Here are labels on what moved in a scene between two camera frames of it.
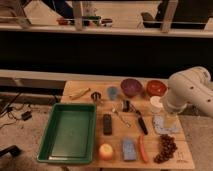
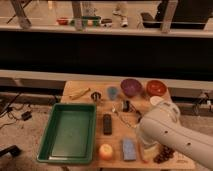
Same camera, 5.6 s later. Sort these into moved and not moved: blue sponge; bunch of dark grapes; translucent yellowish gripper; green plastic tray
Moved: translucent yellowish gripper
Not moved: blue sponge; green plastic tray; bunch of dark grapes
